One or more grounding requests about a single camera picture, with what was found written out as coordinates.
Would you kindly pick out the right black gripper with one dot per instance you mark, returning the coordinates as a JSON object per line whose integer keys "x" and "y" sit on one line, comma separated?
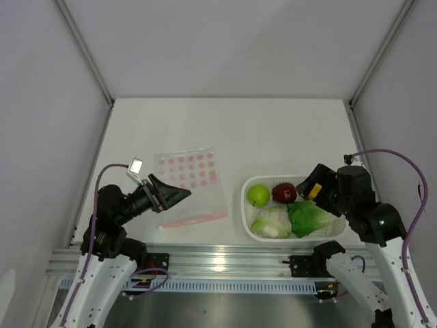
{"x": 323, "y": 175}

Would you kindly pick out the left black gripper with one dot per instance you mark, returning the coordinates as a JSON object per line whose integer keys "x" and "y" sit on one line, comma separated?
{"x": 165, "y": 196}

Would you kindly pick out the clear pink zip top bag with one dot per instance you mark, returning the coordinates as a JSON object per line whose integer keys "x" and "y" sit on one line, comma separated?
{"x": 198, "y": 172}

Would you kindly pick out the green lettuce leaf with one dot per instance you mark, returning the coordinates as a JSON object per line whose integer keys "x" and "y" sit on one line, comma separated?
{"x": 307, "y": 218}

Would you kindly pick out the pale green cabbage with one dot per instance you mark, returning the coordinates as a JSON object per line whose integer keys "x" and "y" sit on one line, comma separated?
{"x": 272, "y": 223}

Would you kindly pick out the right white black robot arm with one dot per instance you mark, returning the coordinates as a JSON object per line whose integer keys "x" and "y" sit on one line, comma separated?
{"x": 348, "y": 192}

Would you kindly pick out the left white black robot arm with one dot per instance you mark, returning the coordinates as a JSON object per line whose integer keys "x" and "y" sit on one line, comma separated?
{"x": 109, "y": 258}

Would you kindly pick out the yellow orange mango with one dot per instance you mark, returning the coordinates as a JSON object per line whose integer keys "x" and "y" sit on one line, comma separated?
{"x": 314, "y": 191}

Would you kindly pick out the red apple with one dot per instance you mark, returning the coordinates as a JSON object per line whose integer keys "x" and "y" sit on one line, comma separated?
{"x": 284, "y": 193}

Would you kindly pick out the white perforated plastic basket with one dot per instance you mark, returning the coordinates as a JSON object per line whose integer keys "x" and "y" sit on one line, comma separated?
{"x": 249, "y": 212}

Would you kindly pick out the green apple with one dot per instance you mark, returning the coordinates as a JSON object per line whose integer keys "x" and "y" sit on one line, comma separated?
{"x": 258, "y": 195}

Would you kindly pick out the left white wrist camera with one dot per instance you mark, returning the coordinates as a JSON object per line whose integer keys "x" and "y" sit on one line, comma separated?
{"x": 134, "y": 169}

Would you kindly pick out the aluminium mounting rail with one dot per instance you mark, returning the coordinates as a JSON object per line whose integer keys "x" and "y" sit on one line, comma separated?
{"x": 216, "y": 262}

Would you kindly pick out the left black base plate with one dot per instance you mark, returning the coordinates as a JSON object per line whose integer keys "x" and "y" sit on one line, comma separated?
{"x": 158, "y": 262}

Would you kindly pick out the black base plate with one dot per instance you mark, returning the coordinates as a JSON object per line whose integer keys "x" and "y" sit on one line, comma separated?
{"x": 158, "y": 262}
{"x": 302, "y": 266}

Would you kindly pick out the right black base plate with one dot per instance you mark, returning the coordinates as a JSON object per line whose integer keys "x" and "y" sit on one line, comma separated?
{"x": 302, "y": 266}

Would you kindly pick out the white slotted cable duct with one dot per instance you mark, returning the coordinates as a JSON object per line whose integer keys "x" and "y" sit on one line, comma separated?
{"x": 280, "y": 287}

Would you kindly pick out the right aluminium frame post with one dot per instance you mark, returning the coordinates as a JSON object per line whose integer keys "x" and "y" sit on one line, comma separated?
{"x": 388, "y": 41}

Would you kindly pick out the aluminium frame post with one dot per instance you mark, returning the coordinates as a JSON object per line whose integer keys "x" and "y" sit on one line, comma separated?
{"x": 83, "y": 49}
{"x": 388, "y": 41}

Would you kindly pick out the left aluminium frame post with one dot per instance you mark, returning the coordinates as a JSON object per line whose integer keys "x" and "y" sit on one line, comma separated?
{"x": 83, "y": 49}

